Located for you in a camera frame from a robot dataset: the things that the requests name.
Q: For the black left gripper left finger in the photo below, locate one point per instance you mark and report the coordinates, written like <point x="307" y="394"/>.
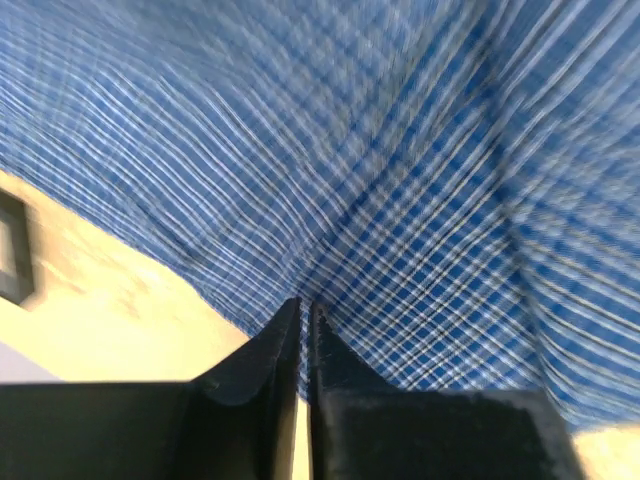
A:
<point x="234" y="421"/>

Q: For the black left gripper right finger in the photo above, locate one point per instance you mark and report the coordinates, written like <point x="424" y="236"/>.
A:
<point x="362" y="427"/>

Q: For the blue plaid shirt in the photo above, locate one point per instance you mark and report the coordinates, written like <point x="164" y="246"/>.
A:
<point x="457" y="182"/>

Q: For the black wire frame stand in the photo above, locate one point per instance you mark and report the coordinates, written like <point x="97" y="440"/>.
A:
<point x="18" y="286"/>

